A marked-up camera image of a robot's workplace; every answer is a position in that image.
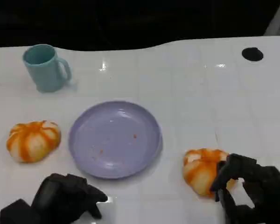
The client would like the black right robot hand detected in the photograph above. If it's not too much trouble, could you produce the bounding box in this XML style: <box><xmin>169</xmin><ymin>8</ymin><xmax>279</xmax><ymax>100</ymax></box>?
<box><xmin>210</xmin><ymin>153</ymin><xmax>280</xmax><ymax>224</ymax></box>

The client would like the black backdrop cloth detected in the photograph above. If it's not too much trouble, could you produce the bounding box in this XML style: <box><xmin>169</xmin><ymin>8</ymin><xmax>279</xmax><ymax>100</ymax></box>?
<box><xmin>0</xmin><ymin>0</ymin><xmax>280</xmax><ymax>51</ymax></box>

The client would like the orange white toy bread roll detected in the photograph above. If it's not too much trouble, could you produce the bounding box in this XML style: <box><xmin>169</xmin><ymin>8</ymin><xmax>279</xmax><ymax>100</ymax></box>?
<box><xmin>6</xmin><ymin>120</ymin><xmax>62</xmax><ymax>163</ymax></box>
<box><xmin>182</xmin><ymin>148</ymin><xmax>235</xmax><ymax>198</ymax></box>

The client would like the pale green mug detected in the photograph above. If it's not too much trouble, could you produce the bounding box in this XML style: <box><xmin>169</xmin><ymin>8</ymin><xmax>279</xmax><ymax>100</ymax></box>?
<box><xmin>22</xmin><ymin>44</ymin><xmax>72</xmax><ymax>93</ymax></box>

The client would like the grey metal post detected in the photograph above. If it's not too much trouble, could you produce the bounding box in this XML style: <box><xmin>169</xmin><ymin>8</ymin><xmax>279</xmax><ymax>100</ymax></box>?
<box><xmin>263</xmin><ymin>0</ymin><xmax>280</xmax><ymax>37</ymax></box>

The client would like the lilac plate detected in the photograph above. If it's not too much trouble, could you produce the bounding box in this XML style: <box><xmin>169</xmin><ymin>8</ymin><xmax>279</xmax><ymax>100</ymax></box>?
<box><xmin>68</xmin><ymin>100</ymin><xmax>163</xmax><ymax>180</ymax></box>

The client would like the black round table grommet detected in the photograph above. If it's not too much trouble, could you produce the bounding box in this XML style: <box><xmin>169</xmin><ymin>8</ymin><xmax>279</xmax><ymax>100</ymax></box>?
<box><xmin>241</xmin><ymin>47</ymin><xmax>264</xmax><ymax>62</ymax></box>

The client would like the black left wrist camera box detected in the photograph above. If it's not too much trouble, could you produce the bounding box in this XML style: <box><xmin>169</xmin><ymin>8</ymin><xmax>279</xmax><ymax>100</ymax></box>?
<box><xmin>0</xmin><ymin>198</ymin><xmax>42</xmax><ymax>224</ymax></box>

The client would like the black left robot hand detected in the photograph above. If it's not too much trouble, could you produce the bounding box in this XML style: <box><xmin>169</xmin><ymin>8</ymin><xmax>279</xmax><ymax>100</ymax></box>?
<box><xmin>30</xmin><ymin>173</ymin><xmax>108</xmax><ymax>223</ymax></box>

